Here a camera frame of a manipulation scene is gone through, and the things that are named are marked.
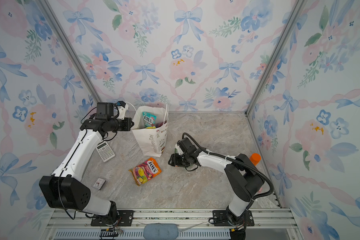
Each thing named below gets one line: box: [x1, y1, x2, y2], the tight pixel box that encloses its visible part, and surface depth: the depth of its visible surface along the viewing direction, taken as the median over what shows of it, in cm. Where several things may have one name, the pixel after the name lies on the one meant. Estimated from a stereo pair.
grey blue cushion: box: [143, 223, 179, 240], surface depth 70 cm
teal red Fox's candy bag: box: [142, 111, 157, 128], surface depth 87 cm
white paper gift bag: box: [131, 104, 169, 157], surface depth 87 cm
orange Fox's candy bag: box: [128, 157, 162, 186], surface depth 89 cm
